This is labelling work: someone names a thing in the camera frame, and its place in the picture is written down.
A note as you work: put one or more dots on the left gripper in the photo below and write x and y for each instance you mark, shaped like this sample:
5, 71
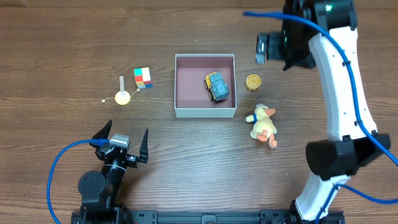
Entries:
121, 157

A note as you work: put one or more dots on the round golden cookie toy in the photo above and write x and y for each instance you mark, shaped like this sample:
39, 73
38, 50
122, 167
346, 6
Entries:
253, 82

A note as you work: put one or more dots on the colourful two-by-two puzzle cube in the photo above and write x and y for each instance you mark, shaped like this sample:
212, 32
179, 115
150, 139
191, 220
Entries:
142, 78

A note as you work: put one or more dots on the yellow and grey toy truck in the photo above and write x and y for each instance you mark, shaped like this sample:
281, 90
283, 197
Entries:
217, 88

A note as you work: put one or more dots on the plush duck toy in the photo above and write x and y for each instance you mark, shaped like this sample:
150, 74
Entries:
263, 128

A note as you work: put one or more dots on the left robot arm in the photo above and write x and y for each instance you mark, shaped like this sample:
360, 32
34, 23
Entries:
99, 190

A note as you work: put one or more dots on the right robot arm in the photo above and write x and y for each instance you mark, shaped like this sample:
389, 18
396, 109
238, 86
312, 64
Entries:
323, 35

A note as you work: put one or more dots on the yellow wooden rattle drum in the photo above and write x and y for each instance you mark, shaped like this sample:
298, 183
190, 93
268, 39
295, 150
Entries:
122, 97

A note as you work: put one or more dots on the white box with maroon interior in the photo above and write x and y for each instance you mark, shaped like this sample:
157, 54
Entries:
191, 99

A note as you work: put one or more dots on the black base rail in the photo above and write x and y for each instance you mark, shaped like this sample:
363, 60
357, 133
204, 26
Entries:
205, 217

